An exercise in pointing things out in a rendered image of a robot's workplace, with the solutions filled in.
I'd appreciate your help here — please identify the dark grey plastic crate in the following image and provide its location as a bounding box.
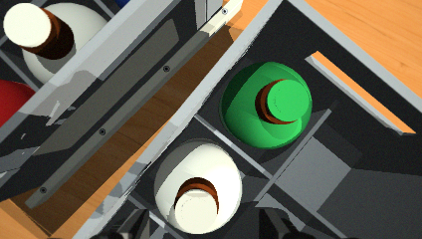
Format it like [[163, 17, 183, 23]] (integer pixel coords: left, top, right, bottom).
[[72, 0, 422, 239], [0, 0, 223, 202]]

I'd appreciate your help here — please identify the white bottle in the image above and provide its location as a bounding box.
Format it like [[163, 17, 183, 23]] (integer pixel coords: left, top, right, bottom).
[[153, 138, 243, 234], [4, 3, 107, 85]]

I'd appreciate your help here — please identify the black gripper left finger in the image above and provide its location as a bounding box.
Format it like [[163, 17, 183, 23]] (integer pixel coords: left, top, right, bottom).
[[90, 209, 149, 239]]

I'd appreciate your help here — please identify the red bottle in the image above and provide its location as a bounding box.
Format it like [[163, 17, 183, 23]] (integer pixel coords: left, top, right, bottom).
[[0, 79, 36, 127]]

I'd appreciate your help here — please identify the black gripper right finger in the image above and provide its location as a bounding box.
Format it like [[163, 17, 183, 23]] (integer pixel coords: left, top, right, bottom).
[[259, 209, 316, 239]]

